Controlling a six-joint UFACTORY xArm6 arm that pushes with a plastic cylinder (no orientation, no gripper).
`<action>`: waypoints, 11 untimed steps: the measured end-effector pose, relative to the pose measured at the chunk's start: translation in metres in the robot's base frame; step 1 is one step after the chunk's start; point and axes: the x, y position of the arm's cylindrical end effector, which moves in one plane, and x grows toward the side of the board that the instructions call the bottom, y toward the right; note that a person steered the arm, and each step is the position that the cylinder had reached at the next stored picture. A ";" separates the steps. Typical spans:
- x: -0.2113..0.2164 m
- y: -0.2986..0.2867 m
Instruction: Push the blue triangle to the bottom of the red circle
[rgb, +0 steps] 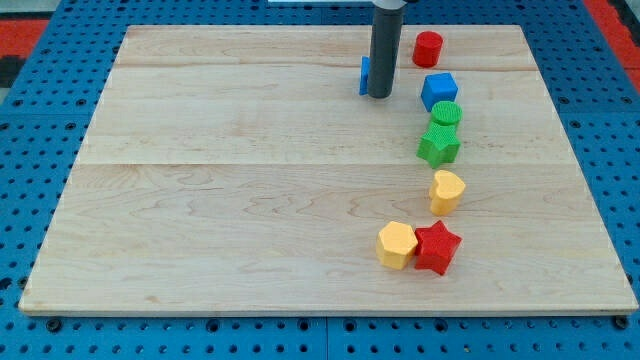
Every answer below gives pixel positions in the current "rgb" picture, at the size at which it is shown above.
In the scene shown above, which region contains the green cylinder block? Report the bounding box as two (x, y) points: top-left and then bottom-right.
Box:
(431, 100), (463, 127)

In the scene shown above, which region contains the yellow heart block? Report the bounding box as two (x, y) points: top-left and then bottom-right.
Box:
(428, 170), (466, 216)

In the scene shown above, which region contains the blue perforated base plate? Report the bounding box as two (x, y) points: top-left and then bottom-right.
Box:
(1, 0), (639, 359)

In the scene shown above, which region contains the light wooden board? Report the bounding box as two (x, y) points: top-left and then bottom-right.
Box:
(19, 25), (638, 317)

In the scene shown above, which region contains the blue cube block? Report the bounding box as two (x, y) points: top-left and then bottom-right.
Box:
(420, 72), (458, 112)

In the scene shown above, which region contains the blue triangle block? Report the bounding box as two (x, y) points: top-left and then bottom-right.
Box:
(359, 56), (370, 96)

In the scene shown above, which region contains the yellow hexagon block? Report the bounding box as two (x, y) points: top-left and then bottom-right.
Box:
(376, 221), (418, 270)

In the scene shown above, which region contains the green star block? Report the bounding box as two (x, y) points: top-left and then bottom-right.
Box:
(416, 122), (461, 169)

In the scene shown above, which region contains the red cylinder block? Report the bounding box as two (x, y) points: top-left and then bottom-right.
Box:
(412, 31), (444, 68)

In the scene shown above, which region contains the red star block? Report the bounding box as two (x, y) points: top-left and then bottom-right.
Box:
(414, 220), (462, 276)

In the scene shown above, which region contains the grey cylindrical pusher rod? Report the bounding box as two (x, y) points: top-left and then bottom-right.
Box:
(367, 0), (407, 99)

